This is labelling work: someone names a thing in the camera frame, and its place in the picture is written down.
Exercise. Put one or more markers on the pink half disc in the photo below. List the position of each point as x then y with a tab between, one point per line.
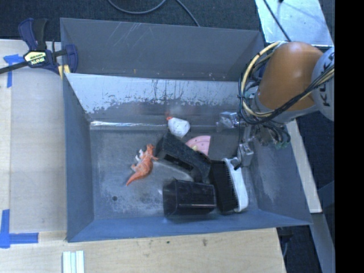
200	144

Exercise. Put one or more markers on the black square cup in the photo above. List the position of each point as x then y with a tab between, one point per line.
189	198

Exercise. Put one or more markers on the orange toy dinosaur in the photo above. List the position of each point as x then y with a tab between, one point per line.
143	166

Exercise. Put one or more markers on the grey metal bin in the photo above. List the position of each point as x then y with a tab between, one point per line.
119	163

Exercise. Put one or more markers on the black angled foam block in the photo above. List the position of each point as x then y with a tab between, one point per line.
182	152

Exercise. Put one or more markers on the white brush with black bristles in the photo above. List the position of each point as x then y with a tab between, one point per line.
231	189

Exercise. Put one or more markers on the white toy chicken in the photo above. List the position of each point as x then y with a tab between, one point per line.
179	126

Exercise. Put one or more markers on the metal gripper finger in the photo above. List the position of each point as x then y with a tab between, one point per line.
246	153
228	120

